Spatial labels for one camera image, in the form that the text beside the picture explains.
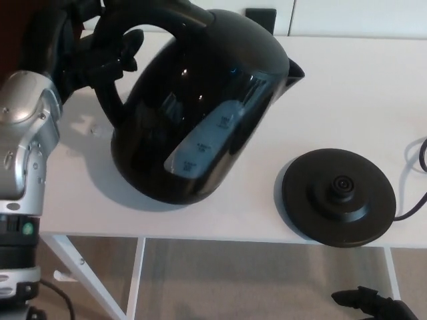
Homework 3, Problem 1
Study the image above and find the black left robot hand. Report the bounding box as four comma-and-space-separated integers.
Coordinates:
25, 0, 146, 104

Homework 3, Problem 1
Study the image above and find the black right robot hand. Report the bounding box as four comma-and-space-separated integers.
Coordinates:
330, 285, 420, 320

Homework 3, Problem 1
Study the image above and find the black electric kettle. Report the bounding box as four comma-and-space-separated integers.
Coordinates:
91, 0, 306, 203

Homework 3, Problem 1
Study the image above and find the black round kettle base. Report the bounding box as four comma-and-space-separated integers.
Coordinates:
280, 147, 397, 248

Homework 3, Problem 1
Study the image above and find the black power cord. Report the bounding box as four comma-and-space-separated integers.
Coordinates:
393, 135, 427, 222

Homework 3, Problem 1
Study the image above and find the black wall outlet plate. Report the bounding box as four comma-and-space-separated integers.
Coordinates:
244, 7, 278, 35

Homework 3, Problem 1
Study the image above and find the white metal table frame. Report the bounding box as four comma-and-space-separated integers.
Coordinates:
39, 233, 403, 320

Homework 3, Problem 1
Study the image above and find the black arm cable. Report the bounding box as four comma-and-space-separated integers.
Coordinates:
36, 279, 75, 320

